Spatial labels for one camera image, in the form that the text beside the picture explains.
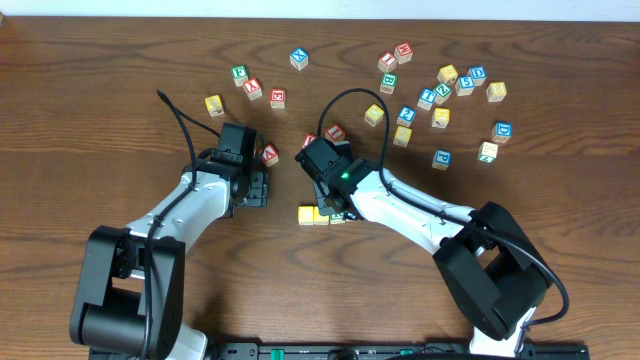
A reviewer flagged yellow O wooden block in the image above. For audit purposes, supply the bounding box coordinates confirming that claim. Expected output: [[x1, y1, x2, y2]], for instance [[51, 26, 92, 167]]
[[313, 206, 330, 225]]

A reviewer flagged green R wooden block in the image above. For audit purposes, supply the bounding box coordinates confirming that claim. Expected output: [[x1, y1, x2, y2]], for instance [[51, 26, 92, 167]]
[[329, 213, 346, 225]]

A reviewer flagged yellow C wooden block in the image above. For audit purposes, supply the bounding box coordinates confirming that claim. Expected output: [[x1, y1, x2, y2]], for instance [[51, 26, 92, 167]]
[[298, 206, 314, 225]]

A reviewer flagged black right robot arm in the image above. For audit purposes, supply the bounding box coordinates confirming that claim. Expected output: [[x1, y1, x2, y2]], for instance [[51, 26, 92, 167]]
[[295, 138, 552, 357]]

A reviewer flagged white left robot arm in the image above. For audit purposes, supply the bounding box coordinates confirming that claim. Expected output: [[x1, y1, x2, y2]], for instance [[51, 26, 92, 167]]
[[70, 123, 268, 360]]

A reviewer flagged red I block centre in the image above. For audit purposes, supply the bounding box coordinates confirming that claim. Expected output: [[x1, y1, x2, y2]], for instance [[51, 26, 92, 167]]
[[324, 124, 346, 143]]

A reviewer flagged red i block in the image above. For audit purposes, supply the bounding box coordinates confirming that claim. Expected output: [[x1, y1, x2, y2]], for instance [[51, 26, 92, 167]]
[[378, 52, 398, 73], [324, 124, 346, 143]]

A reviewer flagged red A wooden block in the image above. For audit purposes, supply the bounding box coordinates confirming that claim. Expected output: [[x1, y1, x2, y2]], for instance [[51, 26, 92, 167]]
[[262, 144, 279, 167]]

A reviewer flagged red U block centre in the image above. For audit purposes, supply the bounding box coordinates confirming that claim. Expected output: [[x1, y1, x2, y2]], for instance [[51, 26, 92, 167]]
[[302, 134, 317, 148]]

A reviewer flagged yellow acorn wooden block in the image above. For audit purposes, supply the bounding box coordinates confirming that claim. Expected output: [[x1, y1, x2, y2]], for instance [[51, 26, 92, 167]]
[[204, 95, 224, 117]]

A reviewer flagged red X wooden block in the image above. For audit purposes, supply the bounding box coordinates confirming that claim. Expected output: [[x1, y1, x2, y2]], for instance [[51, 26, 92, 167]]
[[243, 78, 263, 101]]

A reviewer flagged red E wooden block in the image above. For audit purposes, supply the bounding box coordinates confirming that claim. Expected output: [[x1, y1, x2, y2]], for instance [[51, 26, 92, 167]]
[[270, 88, 286, 109]]

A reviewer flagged yellow block beside centre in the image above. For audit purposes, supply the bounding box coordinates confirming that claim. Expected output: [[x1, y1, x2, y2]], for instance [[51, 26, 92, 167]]
[[364, 104, 385, 127]]

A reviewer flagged green F wooden block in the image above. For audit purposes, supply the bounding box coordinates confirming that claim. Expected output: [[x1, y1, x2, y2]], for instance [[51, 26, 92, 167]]
[[231, 65, 249, 87]]

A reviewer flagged yellow block near R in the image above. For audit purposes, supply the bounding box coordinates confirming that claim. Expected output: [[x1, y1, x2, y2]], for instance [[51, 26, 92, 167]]
[[393, 125, 412, 147]]

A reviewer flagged blue 2 wooden block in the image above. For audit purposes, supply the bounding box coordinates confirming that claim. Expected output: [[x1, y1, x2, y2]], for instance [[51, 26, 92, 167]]
[[396, 106, 416, 128]]

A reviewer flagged green B wooden block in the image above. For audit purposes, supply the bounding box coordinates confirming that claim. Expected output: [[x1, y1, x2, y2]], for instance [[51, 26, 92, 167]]
[[380, 73, 398, 94]]

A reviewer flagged blue X wooden block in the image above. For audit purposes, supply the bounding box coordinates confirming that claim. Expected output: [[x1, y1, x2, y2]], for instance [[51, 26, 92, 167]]
[[290, 48, 309, 71]]

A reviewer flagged blue P wooden block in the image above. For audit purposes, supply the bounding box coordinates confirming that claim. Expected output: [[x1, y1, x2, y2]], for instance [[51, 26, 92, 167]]
[[432, 149, 452, 170]]

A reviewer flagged blue T wooden block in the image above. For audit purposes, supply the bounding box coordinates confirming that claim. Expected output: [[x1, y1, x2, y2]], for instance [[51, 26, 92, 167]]
[[417, 88, 436, 110]]

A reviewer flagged red I block far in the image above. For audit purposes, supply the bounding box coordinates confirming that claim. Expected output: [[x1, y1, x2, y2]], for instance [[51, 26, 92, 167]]
[[378, 52, 398, 73]]

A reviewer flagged yellow block middle right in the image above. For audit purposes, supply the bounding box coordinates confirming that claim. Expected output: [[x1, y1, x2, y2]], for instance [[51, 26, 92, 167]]
[[432, 107, 450, 128]]

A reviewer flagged green Z wooden block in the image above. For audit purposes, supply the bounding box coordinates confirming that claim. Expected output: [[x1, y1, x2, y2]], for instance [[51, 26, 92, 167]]
[[433, 83, 453, 105]]

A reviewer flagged red W wooden block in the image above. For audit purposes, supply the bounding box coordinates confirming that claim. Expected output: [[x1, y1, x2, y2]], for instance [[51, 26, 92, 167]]
[[394, 42, 414, 64]]

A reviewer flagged yellow block far top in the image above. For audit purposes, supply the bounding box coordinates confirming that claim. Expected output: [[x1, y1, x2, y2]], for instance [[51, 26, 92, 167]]
[[437, 64, 458, 85]]

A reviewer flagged blue 5 wooden block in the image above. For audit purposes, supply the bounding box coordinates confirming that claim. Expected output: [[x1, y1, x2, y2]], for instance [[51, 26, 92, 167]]
[[455, 76, 475, 96]]

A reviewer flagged white green wooden block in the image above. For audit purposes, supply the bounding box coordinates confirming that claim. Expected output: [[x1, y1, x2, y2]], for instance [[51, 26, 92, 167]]
[[477, 142, 499, 163]]

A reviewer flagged blue D block far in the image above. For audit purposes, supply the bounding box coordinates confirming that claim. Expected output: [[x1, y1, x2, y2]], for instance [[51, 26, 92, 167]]
[[467, 66, 487, 87]]

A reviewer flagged blue d block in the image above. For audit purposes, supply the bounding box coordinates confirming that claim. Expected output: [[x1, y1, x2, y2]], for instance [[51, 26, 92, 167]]
[[491, 121, 513, 144], [467, 66, 487, 87]]

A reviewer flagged blue D block right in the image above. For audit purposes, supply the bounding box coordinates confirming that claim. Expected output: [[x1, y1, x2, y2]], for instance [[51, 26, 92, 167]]
[[491, 121, 513, 144]]

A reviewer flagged yellow 8 wooden block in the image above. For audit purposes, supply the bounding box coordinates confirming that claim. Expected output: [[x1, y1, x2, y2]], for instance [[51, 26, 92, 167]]
[[486, 82, 508, 103]]

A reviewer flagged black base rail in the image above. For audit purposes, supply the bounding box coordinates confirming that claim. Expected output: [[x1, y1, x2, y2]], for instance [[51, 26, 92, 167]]
[[88, 340, 591, 360]]

